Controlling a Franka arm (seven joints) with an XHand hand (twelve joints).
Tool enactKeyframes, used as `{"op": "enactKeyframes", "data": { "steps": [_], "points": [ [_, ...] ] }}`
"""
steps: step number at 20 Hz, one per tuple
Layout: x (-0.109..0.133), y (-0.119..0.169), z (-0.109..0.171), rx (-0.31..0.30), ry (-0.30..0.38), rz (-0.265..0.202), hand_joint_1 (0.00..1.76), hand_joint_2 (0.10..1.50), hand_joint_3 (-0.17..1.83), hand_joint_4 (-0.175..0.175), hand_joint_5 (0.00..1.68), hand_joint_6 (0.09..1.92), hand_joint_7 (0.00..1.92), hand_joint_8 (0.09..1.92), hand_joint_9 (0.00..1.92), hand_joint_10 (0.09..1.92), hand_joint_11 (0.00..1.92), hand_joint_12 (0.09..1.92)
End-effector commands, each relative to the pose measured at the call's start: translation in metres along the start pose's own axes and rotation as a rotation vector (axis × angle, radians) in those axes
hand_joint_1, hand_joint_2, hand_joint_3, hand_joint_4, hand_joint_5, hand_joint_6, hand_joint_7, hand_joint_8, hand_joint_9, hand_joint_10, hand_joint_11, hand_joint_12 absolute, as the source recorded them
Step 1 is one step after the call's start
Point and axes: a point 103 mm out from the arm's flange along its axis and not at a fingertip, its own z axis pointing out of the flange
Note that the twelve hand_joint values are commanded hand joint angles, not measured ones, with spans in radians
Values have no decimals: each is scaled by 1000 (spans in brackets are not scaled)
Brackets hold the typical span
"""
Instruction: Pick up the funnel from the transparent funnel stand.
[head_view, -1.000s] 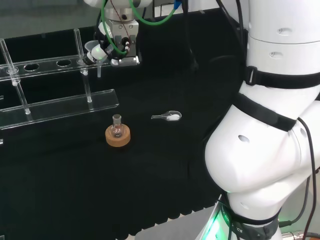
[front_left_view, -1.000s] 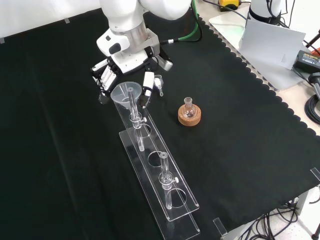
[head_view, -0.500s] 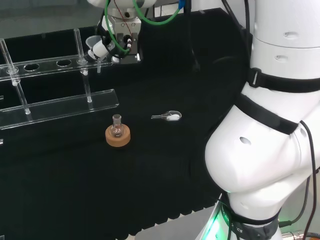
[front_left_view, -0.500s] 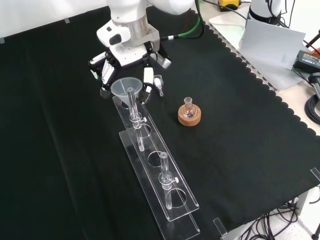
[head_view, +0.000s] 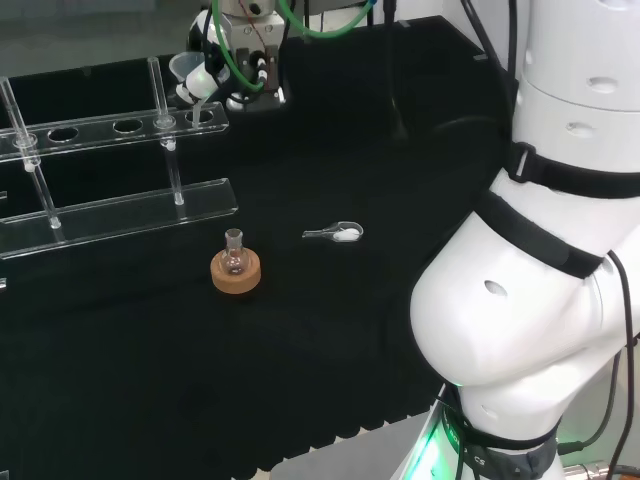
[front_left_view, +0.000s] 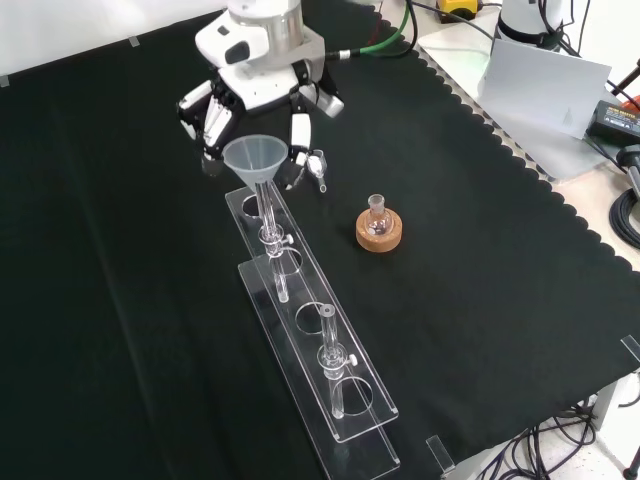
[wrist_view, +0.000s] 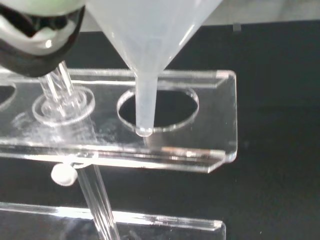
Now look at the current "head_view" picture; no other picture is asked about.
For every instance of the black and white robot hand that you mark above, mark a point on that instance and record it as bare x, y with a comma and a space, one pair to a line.
250, 70

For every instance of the clear plastic funnel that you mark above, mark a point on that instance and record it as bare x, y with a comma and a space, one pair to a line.
180, 65

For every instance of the glass weighing funnel with powder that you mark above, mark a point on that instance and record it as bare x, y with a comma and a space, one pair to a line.
345, 233

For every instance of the clear acrylic funnel stand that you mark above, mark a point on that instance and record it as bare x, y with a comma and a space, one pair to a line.
120, 215

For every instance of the black bench cloth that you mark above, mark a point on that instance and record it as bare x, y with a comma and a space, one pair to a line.
325, 150

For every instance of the black tripod leg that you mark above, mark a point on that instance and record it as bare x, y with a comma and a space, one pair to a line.
370, 12

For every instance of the small round-bottom glass flask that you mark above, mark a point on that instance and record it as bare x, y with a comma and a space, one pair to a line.
234, 262

